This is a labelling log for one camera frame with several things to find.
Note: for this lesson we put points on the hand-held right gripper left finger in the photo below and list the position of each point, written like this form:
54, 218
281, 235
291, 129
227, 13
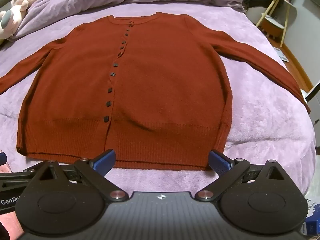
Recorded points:
104, 160

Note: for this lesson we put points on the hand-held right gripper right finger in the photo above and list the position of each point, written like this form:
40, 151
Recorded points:
220, 163

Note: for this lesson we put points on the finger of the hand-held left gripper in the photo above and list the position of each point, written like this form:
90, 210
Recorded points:
2, 158

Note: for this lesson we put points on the rust red knit cardigan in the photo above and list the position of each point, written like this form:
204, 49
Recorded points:
150, 85

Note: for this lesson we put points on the purple bed sheet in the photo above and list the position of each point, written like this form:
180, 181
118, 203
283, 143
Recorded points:
262, 100

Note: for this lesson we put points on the blue box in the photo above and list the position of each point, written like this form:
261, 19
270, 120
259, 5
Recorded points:
312, 226

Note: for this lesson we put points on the white board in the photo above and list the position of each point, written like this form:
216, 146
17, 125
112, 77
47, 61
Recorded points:
311, 94

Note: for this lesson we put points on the magazine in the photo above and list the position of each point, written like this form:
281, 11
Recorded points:
281, 54

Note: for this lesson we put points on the brown round stool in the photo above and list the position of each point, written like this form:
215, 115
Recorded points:
273, 27

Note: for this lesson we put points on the pink plush toy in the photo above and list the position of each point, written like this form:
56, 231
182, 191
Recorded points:
15, 10

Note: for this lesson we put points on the wooden side table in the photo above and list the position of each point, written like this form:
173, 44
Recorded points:
277, 12

